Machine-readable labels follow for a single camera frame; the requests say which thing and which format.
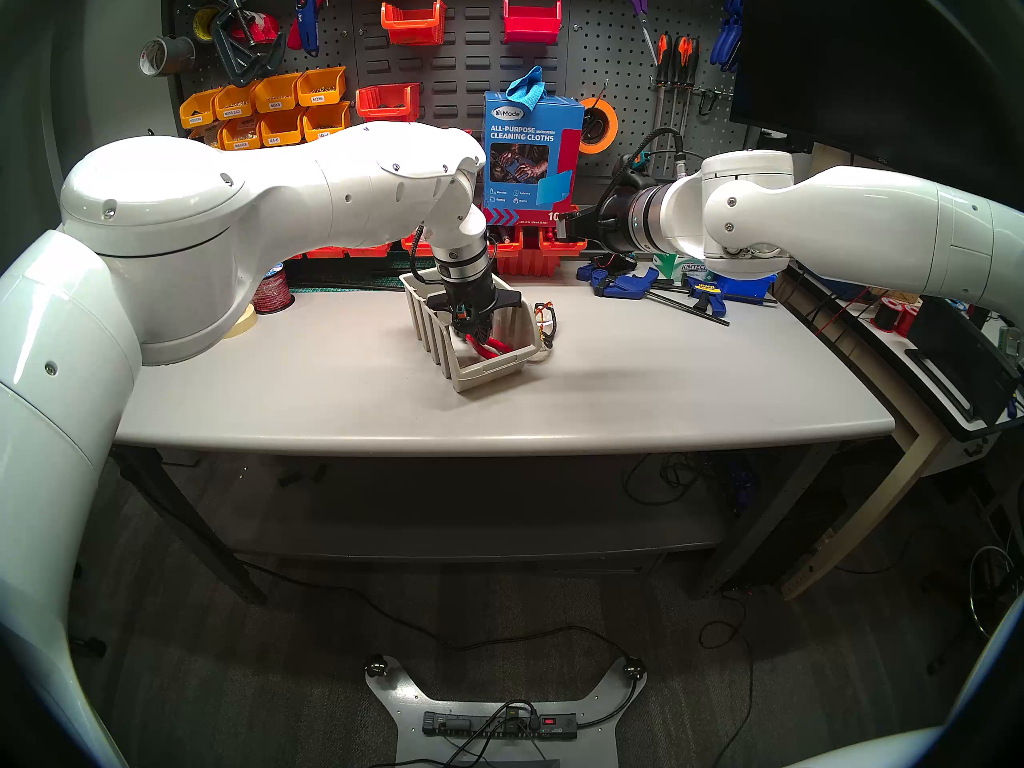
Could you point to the dark louvered bin panel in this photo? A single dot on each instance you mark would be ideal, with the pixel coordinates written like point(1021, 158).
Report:
point(472, 78)

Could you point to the yellow tape roll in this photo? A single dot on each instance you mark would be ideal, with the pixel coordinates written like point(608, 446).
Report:
point(202, 24)

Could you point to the red plastic parts bin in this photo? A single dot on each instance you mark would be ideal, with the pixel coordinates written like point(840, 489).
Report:
point(552, 248)
point(368, 251)
point(416, 246)
point(388, 106)
point(324, 253)
point(412, 32)
point(508, 246)
point(532, 30)
point(528, 264)

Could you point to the black power strip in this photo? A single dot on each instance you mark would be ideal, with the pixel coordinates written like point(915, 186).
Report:
point(480, 726)

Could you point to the black monitor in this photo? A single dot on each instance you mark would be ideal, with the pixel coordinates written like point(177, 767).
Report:
point(880, 70)

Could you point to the beige masking tape roll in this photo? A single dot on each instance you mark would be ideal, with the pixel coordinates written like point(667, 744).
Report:
point(244, 322)

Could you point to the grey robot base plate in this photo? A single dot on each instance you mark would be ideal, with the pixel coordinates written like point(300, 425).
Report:
point(400, 710)

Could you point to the plain blue bar clamp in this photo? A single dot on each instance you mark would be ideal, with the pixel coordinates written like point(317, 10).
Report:
point(632, 285)

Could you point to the green cutting mat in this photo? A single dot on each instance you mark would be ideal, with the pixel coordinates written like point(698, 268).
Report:
point(360, 288)

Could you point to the blue bar clamp yellow label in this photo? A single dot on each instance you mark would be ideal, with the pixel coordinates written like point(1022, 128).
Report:
point(708, 294)

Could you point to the yellow bin labelled M3X5 BAG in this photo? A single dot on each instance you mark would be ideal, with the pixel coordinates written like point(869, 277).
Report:
point(235, 110)

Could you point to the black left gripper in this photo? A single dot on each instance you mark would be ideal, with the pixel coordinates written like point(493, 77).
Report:
point(472, 298)

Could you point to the grey perforated pegboard panel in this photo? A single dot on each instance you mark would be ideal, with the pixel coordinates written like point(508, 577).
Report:
point(608, 54)
point(340, 38)

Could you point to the blue microfiber cloth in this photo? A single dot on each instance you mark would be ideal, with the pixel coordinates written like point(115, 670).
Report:
point(526, 88)

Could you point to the black circuit board device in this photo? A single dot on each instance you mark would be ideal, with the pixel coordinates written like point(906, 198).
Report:
point(616, 262)

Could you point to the yellow bin labelled M3-4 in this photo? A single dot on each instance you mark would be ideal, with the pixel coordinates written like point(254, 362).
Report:
point(326, 126)

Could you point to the orange black safety glasses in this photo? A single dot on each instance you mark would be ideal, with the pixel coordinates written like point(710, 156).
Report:
point(546, 326)

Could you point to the orange tape roll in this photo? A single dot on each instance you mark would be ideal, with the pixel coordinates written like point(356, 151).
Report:
point(611, 130)

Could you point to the yellow bin labelled M3X5X4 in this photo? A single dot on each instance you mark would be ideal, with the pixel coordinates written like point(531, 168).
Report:
point(198, 117)

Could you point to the blue spring clamps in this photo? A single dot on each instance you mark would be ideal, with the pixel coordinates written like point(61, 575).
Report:
point(728, 38)

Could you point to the yellow bin labelled M4-6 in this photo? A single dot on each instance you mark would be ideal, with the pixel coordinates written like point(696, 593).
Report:
point(282, 133)

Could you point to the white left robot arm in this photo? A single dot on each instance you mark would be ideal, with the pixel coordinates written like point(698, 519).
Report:
point(200, 230)

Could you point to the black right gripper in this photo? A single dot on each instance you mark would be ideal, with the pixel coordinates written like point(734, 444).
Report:
point(616, 218)

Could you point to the grey workbench frame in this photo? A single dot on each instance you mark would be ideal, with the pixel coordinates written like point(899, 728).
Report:
point(480, 538)

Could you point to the yellow plastic parts bin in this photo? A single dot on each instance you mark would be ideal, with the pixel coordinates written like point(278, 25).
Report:
point(210, 137)

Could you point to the blue cleaning cloths box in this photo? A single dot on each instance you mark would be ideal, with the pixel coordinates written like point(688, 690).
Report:
point(528, 158)

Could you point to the dark blue equipment case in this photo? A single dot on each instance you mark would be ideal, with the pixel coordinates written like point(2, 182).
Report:
point(824, 285)

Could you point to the black flat tray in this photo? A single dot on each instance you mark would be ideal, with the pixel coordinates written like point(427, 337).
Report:
point(960, 358)

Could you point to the red tape roll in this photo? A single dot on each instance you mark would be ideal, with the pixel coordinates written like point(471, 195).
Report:
point(268, 29)

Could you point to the blue plastic bin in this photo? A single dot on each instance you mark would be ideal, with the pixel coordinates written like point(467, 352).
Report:
point(748, 285)

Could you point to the grey C-clamp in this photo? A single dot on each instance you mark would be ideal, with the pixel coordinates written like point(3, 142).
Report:
point(240, 62)

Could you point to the beige plastic storage bin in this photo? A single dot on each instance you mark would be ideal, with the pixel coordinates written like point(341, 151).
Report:
point(472, 374)

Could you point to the silver duct tape roll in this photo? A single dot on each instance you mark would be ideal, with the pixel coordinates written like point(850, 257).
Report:
point(172, 54)

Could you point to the yellow bin labelled M3X6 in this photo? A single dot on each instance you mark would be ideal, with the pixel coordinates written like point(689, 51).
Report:
point(320, 94)

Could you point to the yellow bin labelled M4X4X6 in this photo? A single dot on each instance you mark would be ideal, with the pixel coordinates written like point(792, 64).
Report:
point(242, 138)

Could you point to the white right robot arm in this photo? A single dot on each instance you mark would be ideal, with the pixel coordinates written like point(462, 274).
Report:
point(864, 214)

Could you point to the green white Kimtech wipes box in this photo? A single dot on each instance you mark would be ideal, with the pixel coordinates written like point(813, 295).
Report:
point(672, 266)

